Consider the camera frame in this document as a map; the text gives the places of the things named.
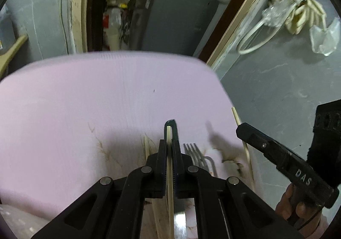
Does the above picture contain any wooden door frame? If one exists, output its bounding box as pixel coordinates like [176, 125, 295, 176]
[61, 0, 283, 70]

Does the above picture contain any white plastic bottle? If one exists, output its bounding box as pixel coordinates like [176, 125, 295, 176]
[102, 7, 126, 51]

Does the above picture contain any green-handled kitchen knife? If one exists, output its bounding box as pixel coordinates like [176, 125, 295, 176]
[164, 119, 187, 239]

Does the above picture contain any clear plastic bag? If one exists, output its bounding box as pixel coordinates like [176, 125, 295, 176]
[262, 0, 291, 27]

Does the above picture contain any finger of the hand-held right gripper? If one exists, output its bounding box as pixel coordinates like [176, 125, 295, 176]
[236, 123, 335, 209]

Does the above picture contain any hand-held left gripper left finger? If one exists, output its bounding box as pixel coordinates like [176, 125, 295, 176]
[32, 139, 168, 239]

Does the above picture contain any grey cabinet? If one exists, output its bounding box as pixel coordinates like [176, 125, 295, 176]
[129, 0, 221, 56]

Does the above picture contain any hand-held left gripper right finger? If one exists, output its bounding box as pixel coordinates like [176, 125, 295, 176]
[172, 139, 305, 239]

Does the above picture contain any pink tablecloth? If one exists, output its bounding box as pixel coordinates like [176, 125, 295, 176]
[0, 51, 257, 239]

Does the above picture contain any person's right hand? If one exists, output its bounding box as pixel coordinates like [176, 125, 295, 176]
[275, 184, 307, 221]

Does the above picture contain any white hose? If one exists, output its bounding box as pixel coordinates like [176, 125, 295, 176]
[237, 16, 283, 56]

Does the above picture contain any metal fork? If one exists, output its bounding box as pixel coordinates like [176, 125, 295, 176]
[183, 143, 211, 176]

